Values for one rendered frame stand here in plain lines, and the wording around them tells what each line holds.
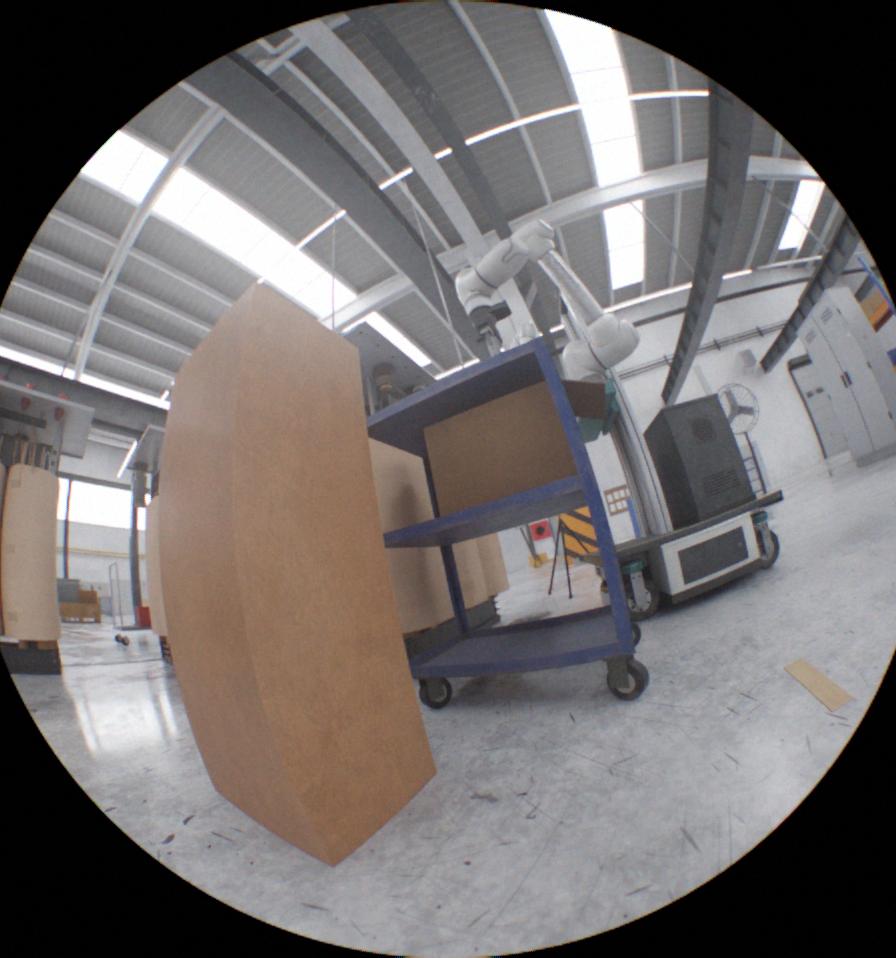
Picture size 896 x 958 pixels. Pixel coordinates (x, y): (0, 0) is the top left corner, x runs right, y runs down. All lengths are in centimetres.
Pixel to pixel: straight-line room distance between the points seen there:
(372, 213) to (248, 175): 639
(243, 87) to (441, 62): 613
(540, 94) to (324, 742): 1113
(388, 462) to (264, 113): 406
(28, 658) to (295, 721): 220
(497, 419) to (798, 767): 97
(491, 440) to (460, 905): 93
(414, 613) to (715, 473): 138
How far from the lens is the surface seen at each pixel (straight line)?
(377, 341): 146
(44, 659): 250
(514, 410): 90
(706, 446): 162
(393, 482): 134
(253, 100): 449
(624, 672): 82
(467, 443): 92
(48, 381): 987
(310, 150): 454
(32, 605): 232
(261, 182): 1076
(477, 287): 112
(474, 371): 91
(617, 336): 152
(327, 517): 53
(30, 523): 236
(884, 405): 473
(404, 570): 128
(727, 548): 151
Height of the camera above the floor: 40
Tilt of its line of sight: 16 degrees up
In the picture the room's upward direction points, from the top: 12 degrees counter-clockwise
